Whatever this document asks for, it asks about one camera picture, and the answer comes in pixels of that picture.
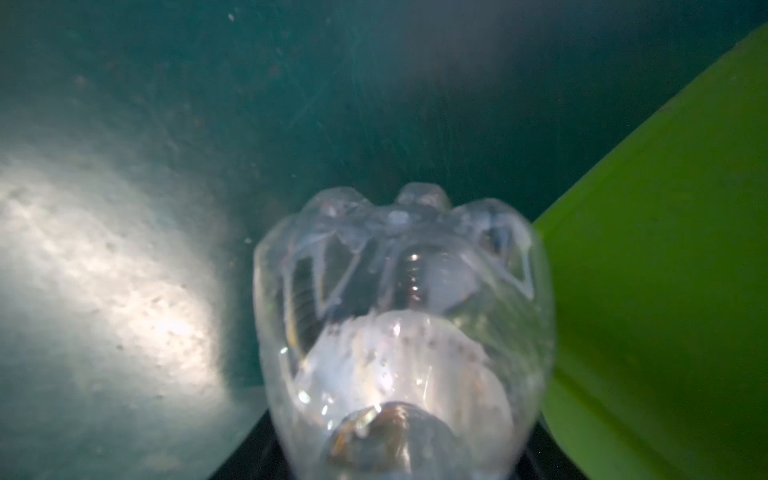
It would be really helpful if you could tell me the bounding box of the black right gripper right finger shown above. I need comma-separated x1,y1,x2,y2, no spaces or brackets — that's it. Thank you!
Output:
518,419,588,480

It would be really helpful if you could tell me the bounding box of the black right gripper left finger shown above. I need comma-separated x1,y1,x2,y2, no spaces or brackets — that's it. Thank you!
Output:
209,410,291,480

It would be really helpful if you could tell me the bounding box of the green bin black liner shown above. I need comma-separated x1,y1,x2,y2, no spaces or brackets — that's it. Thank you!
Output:
536,27,767,479

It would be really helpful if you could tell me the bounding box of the clear bottle blue cap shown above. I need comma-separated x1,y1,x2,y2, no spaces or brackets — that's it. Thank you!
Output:
253,183,556,479

